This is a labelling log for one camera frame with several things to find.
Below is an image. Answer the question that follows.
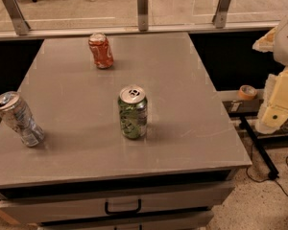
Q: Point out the upper grey drawer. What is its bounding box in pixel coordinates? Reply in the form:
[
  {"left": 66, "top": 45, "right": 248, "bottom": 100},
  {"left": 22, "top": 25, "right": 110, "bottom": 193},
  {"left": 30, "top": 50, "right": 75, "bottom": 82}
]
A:
[{"left": 0, "top": 181, "right": 234, "bottom": 223}]

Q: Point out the lower grey drawer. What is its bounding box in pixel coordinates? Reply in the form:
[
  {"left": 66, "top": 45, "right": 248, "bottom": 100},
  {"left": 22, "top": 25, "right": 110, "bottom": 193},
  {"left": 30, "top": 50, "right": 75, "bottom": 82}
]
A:
[{"left": 37, "top": 211, "right": 213, "bottom": 230}]

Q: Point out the middle metal railing bracket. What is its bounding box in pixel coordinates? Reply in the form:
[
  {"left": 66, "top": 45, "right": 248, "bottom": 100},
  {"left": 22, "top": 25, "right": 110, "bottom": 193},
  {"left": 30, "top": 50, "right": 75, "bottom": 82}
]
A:
[{"left": 137, "top": 0, "right": 149, "bottom": 32}]

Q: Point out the orange soda can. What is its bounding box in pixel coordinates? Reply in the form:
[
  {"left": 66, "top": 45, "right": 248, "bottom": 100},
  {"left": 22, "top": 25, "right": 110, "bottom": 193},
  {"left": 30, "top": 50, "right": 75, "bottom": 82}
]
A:
[{"left": 88, "top": 33, "right": 114, "bottom": 69}]

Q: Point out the crushed silver soda can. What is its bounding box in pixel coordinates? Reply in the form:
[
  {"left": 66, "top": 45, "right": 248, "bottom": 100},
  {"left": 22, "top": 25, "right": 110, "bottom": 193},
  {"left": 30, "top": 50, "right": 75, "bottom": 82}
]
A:
[{"left": 0, "top": 91, "right": 44, "bottom": 147}]

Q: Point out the black floor cable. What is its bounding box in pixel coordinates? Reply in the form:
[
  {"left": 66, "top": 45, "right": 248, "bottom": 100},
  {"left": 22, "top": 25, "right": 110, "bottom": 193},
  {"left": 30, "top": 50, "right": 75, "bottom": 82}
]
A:
[{"left": 245, "top": 142, "right": 288, "bottom": 201}]

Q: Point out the green soda can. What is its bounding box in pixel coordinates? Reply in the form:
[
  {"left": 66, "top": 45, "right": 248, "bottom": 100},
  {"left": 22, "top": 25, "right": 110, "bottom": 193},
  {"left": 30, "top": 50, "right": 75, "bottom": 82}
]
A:
[{"left": 118, "top": 84, "right": 148, "bottom": 139}]

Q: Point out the black drawer handle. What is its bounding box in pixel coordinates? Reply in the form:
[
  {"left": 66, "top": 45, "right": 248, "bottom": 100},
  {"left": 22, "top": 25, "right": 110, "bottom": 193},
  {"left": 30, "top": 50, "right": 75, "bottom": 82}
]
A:
[{"left": 104, "top": 199, "right": 142, "bottom": 216}]

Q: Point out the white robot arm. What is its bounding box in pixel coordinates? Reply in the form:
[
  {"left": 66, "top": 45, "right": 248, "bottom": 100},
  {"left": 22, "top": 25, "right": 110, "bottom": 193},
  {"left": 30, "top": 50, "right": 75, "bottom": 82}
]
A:
[{"left": 252, "top": 13, "right": 288, "bottom": 134}]

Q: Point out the grey drawer cabinet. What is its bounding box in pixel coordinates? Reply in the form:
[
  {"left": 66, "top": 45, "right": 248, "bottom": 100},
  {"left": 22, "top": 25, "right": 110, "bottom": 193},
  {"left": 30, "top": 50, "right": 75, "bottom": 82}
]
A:
[{"left": 0, "top": 33, "right": 251, "bottom": 227}]

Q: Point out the metal railing bracket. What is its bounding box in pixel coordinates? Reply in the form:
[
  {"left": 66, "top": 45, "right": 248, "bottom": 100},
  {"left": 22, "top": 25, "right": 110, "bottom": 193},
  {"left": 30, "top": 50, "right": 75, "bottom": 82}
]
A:
[
  {"left": 212, "top": 0, "right": 231, "bottom": 29},
  {"left": 137, "top": 0, "right": 149, "bottom": 32},
  {"left": 2, "top": 0, "right": 31, "bottom": 35}
]

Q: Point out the left metal railing bracket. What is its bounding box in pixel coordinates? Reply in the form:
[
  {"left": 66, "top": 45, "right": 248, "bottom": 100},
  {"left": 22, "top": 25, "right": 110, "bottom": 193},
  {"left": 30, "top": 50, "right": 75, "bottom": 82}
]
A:
[{"left": 2, "top": 0, "right": 31, "bottom": 35}]

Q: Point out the black metal stand leg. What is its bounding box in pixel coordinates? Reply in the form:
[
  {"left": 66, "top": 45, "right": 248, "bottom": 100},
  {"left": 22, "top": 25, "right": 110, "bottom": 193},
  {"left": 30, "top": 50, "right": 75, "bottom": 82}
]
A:
[{"left": 239, "top": 116, "right": 278, "bottom": 180}]

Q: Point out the orange tape roll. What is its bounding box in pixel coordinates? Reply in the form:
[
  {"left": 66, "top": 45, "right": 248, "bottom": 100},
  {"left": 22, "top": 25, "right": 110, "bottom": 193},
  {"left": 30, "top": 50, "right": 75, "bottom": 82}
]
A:
[{"left": 238, "top": 85, "right": 257, "bottom": 101}]

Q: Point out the right metal railing bracket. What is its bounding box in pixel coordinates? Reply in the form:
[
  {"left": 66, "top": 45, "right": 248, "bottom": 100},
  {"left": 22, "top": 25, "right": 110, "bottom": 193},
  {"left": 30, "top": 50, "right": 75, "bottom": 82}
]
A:
[{"left": 212, "top": 0, "right": 231, "bottom": 29}]

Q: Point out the grey drawer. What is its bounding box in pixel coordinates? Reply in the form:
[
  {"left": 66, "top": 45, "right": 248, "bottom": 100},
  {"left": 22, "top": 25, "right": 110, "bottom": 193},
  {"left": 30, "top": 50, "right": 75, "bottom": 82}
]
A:
[
  {"left": 0, "top": 181, "right": 234, "bottom": 223},
  {"left": 37, "top": 211, "right": 213, "bottom": 230}
]

